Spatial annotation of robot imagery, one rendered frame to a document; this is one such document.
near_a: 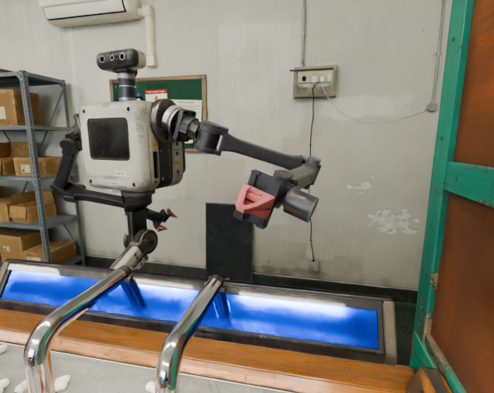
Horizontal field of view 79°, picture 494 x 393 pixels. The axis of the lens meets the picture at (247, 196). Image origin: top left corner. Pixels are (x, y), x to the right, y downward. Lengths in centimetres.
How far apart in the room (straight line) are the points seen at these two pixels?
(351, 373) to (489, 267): 41
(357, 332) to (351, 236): 220
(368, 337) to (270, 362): 45
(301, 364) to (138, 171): 81
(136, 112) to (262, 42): 166
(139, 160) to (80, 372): 66
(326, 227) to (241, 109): 121
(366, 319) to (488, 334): 26
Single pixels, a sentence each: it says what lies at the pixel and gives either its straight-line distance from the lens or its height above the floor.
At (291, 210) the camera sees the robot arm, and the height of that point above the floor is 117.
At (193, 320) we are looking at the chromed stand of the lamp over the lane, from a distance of 36.
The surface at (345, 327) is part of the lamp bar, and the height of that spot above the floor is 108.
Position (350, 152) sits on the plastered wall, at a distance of 249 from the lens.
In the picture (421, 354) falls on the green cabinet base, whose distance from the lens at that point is 89.
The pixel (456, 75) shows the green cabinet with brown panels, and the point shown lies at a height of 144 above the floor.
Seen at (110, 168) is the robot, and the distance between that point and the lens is 125.
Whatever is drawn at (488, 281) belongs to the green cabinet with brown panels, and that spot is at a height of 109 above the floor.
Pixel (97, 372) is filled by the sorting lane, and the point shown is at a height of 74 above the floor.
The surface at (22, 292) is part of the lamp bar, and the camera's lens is 62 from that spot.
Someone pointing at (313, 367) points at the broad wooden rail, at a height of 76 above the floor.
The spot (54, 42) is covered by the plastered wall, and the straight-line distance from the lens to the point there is 359.
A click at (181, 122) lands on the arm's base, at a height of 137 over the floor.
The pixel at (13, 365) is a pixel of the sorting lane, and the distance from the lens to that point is 107.
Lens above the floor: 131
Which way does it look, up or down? 11 degrees down
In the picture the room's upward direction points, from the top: straight up
